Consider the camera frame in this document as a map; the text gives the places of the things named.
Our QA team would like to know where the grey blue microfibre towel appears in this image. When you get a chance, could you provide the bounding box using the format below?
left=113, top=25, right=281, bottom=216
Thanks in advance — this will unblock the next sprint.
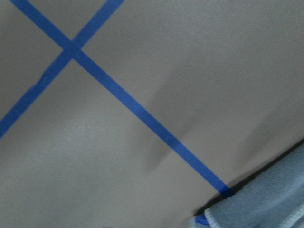
left=189, top=145, right=304, bottom=228

